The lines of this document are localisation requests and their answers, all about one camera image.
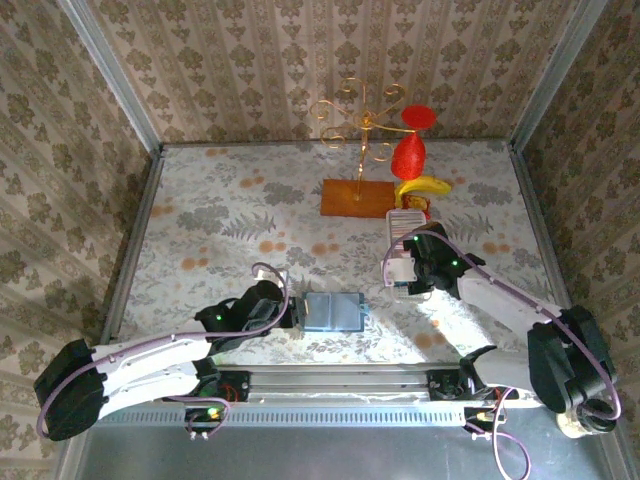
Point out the blue leather card holder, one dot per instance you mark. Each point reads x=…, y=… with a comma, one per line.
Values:
x=330, y=312

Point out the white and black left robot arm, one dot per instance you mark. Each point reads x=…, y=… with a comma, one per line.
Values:
x=150, y=355

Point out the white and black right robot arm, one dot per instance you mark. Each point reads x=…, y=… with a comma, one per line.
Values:
x=500, y=305

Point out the red snack packet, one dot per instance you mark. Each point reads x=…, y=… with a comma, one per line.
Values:
x=416, y=203

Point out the yellow banana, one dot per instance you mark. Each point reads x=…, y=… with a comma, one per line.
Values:
x=430, y=185

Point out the red goblet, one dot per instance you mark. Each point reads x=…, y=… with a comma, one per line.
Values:
x=407, y=157

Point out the small circuit board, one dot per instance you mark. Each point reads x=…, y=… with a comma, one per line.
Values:
x=480, y=416
x=207, y=415

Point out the floral tablecloth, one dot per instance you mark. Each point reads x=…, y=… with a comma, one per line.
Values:
x=225, y=175

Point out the grey metal shelf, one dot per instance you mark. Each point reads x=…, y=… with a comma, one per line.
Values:
x=325, y=455

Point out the glass jar black lid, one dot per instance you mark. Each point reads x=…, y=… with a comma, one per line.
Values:
x=570, y=429

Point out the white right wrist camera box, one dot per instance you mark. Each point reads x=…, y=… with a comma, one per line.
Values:
x=400, y=270

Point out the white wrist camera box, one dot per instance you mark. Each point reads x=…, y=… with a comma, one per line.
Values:
x=282, y=275
x=400, y=270

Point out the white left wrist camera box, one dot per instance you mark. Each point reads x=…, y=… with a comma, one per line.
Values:
x=282, y=275

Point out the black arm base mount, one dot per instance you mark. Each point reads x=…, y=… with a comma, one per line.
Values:
x=442, y=387
x=235, y=385

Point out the aluminium mounting rail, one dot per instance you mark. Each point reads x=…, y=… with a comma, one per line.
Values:
x=340, y=382

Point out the aluminium table side rail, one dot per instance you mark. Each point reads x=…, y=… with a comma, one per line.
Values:
x=140, y=225
x=538, y=210

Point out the aluminium frame post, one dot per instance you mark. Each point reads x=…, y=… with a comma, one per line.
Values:
x=107, y=65
x=555, y=75

